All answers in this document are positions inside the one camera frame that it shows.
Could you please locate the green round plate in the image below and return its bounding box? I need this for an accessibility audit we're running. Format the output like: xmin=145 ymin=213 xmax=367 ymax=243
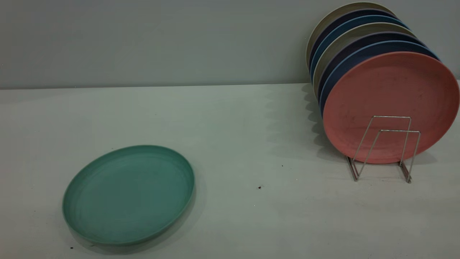
xmin=62 ymin=145 xmax=196 ymax=246

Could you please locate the blue round plate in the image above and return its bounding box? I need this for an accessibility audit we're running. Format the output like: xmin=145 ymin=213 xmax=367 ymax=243
xmin=319 ymin=40 xmax=440 ymax=115
xmin=310 ymin=15 xmax=409 ymax=81

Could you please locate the dark purple round plate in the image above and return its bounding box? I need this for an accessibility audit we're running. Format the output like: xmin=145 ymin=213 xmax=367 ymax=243
xmin=308 ymin=9 xmax=399 ymax=72
xmin=318 ymin=32 xmax=427 ymax=103

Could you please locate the beige round plate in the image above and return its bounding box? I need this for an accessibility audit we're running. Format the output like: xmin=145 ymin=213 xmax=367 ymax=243
xmin=305 ymin=1 xmax=396 ymax=71
xmin=313 ymin=22 xmax=417 ymax=99

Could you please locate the pink round plate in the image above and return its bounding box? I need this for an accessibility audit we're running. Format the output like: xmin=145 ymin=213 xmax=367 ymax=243
xmin=322 ymin=51 xmax=460 ymax=164

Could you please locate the metal wire plate rack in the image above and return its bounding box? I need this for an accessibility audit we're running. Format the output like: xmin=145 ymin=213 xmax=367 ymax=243
xmin=346 ymin=115 xmax=421 ymax=183

